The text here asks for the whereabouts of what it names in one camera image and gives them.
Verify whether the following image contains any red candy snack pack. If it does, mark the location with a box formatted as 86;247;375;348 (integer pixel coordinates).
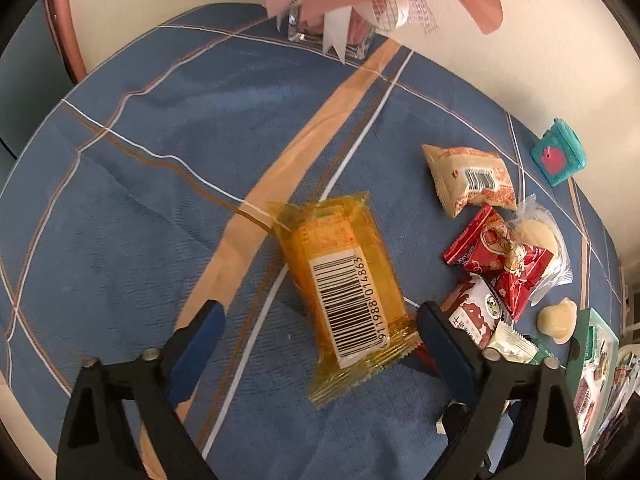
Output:
442;205;533;322

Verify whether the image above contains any blue plaid tablecloth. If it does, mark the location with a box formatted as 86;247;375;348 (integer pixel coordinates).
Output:
1;4;622;479

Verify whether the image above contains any green wafer snack pack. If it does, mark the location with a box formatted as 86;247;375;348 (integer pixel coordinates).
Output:
525;335;554;365

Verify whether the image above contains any beige jelly cup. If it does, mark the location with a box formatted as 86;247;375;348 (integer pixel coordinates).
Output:
536;297;578;344

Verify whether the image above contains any red patterned snack pack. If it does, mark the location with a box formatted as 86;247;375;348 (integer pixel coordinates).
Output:
574;377;599;434

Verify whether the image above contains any orange beige snack pack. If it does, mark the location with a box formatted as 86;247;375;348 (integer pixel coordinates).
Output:
422;144;518;218

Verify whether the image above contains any teal pink small box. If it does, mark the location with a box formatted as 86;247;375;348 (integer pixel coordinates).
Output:
530;118;587;186

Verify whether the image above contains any red white small snack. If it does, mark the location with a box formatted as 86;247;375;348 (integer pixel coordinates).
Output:
440;273;503;349

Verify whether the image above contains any yellow transparent snack pack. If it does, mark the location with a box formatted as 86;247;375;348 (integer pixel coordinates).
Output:
269;193;421;408

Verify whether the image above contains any clear white bun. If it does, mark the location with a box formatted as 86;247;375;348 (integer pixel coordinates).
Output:
509;194;574;306

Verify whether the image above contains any green rice cracker pack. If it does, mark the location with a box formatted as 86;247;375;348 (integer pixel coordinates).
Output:
582;325;611;388

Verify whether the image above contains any green rimmed white tray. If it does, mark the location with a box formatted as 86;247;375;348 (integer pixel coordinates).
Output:
565;309;620;456

